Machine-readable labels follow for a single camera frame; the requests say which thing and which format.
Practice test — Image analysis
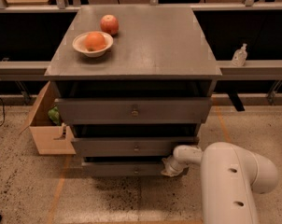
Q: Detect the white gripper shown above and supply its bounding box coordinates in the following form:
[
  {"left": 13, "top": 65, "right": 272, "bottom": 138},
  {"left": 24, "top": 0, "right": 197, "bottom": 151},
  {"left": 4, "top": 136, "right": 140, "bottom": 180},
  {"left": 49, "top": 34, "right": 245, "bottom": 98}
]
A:
[{"left": 161, "top": 156, "right": 186, "bottom": 177}]

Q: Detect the grey bottom drawer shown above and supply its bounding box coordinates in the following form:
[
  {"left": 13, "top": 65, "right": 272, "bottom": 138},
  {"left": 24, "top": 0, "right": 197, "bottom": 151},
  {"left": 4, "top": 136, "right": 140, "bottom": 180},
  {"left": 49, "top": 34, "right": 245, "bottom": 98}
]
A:
[{"left": 81, "top": 156, "right": 164, "bottom": 177}]

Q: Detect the grey drawer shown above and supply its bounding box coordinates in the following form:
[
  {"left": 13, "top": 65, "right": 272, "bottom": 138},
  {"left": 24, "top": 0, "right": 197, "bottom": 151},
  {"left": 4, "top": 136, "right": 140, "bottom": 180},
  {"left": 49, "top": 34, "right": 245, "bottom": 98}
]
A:
[
  {"left": 72, "top": 137, "right": 199, "bottom": 157},
  {"left": 81, "top": 156, "right": 164, "bottom": 177},
  {"left": 55, "top": 98, "right": 211, "bottom": 124}
]

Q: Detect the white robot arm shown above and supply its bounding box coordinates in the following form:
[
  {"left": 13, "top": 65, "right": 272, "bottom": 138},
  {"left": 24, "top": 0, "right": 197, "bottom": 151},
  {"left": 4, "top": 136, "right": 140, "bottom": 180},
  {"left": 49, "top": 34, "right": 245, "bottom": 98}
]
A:
[{"left": 162, "top": 142, "right": 278, "bottom": 224}]

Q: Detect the grey wooden drawer cabinet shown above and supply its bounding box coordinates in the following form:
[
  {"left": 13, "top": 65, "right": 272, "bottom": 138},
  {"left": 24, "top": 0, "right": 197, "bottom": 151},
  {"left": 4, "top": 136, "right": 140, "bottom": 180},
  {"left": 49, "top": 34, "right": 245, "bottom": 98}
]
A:
[{"left": 44, "top": 5, "right": 223, "bottom": 177}]

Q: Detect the grey middle drawer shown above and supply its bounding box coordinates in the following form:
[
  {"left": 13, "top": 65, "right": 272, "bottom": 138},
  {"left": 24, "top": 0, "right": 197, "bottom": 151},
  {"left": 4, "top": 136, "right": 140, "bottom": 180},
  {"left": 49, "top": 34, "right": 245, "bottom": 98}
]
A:
[{"left": 72, "top": 137, "right": 199, "bottom": 157}]

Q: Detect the grey top drawer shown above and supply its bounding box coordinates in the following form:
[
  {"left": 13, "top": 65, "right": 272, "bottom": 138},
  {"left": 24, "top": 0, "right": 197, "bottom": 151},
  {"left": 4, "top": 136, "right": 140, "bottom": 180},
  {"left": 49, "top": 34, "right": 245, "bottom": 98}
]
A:
[{"left": 55, "top": 98, "right": 211, "bottom": 124}]

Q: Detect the cardboard box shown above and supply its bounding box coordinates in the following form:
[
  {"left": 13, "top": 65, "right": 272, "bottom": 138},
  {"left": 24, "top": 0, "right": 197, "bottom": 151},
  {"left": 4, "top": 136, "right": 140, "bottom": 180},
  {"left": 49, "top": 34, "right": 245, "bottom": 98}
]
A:
[{"left": 20, "top": 82, "right": 76, "bottom": 155}]

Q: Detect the clear sanitizer pump bottle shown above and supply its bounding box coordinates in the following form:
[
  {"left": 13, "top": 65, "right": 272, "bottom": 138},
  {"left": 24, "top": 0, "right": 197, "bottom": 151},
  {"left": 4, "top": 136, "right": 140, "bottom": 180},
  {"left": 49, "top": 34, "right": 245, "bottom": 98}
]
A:
[{"left": 232, "top": 43, "right": 247, "bottom": 66}]

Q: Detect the green item in box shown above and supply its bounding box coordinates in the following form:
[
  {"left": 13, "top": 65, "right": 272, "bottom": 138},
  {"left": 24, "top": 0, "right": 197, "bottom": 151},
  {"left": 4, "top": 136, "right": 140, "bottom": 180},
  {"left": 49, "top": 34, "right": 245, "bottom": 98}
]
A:
[{"left": 48, "top": 106, "right": 62, "bottom": 126}]

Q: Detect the orange fruit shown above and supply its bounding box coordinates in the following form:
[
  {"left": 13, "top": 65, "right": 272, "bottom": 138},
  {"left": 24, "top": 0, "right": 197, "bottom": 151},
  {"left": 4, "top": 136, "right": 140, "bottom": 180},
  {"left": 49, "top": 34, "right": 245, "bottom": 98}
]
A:
[{"left": 84, "top": 32, "right": 106, "bottom": 51}]

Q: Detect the white ceramic bowl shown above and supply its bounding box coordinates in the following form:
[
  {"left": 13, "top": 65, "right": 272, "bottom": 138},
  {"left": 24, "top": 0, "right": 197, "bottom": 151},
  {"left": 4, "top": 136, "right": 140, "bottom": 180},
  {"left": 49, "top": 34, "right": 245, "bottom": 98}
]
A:
[{"left": 73, "top": 31, "right": 114, "bottom": 58}]

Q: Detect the red apple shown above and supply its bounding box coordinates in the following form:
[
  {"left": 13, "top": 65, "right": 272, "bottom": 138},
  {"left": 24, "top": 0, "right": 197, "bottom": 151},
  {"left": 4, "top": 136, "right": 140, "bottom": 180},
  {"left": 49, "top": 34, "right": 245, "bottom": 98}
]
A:
[{"left": 100, "top": 15, "right": 119, "bottom": 35}]

